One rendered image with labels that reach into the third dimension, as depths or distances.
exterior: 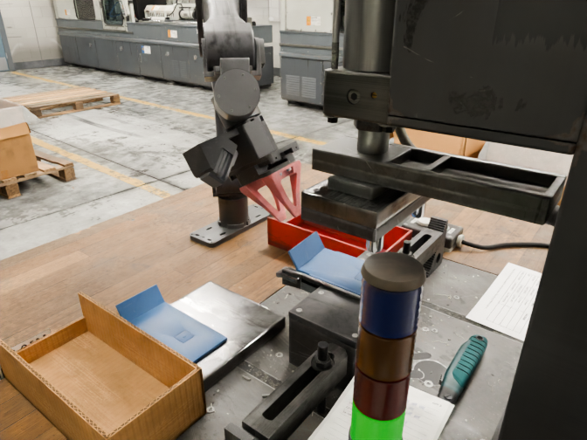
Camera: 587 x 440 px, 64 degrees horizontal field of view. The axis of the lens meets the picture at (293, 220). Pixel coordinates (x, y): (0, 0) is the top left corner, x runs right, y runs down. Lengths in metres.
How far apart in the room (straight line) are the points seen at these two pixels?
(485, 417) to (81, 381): 0.50
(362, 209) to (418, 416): 0.22
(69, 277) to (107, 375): 0.29
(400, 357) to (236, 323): 0.41
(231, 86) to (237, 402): 0.38
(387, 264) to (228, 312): 0.46
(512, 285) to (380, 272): 0.61
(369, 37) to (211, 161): 0.24
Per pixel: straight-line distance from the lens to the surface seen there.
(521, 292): 0.87
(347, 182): 0.54
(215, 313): 0.72
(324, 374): 0.54
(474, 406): 0.64
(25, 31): 11.92
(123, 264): 0.92
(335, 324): 0.59
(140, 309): 0.73
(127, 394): 0.64
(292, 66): 6.56
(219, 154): 0.62
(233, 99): 0.59
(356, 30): 0.51
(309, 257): 0.70
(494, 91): 0.44
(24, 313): 0.85
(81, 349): 0.73
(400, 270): 0.29
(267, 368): 0.65
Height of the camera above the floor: 1.34
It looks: 25 degrees down
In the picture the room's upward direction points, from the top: straight up
